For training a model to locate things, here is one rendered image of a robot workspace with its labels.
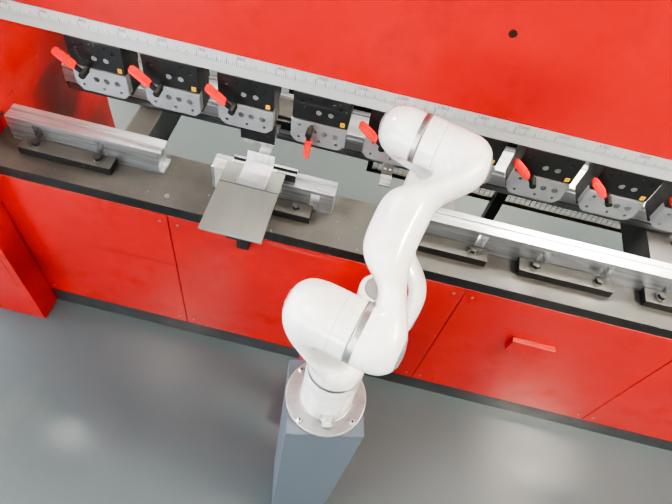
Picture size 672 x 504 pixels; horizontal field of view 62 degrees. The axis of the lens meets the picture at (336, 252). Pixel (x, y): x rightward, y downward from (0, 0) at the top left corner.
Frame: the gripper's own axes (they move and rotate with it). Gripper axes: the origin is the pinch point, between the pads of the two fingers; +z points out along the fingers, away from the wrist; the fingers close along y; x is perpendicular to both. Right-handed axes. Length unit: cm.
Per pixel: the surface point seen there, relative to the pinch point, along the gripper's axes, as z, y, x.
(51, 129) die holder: -10, -22, -111
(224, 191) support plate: -14, -21, -52
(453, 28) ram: -72, -43, -5
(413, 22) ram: -71, -42, -13
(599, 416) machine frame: 71, -36, 102
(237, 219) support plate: -14.5, -13.4, -43.7
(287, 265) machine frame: 14.8, -20.3, -30.7
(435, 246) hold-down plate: -3.0, -36.2, 11.8
